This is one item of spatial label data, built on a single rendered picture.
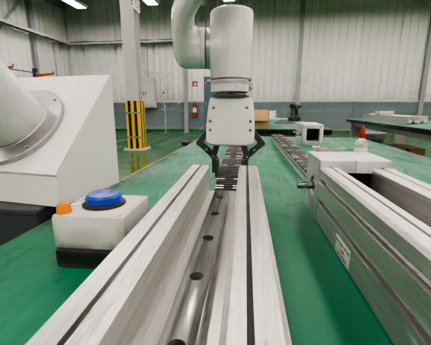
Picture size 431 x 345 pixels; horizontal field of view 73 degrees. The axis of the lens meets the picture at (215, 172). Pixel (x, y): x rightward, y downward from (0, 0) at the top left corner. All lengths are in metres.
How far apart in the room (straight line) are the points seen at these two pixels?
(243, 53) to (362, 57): 11.49
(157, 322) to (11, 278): 0.21
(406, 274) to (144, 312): 0.17
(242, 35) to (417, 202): 0.40
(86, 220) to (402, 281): 0.28
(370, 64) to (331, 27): 1.90
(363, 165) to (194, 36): 0.37
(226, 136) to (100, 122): 0.26
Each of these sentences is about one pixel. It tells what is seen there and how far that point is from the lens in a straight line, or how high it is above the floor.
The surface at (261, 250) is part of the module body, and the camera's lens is 0.18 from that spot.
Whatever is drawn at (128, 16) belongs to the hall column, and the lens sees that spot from 7.03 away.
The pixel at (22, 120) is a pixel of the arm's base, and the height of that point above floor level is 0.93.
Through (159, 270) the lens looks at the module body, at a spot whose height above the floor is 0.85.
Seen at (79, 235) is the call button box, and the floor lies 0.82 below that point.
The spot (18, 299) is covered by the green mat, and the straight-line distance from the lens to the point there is 0.34.
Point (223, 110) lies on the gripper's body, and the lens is 0.60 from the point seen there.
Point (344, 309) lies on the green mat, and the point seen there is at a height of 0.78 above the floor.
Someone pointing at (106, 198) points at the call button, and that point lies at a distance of 0.34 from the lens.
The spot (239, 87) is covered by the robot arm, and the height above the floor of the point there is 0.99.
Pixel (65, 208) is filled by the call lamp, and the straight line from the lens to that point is 0.34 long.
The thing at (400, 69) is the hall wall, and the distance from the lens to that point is 12.44.
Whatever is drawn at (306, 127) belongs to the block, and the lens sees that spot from 1.39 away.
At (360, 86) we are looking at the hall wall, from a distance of 11.95.
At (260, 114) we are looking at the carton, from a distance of 2.53.
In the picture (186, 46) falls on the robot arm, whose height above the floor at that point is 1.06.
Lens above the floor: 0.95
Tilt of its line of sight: 13 degrees down
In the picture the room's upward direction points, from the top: straight up
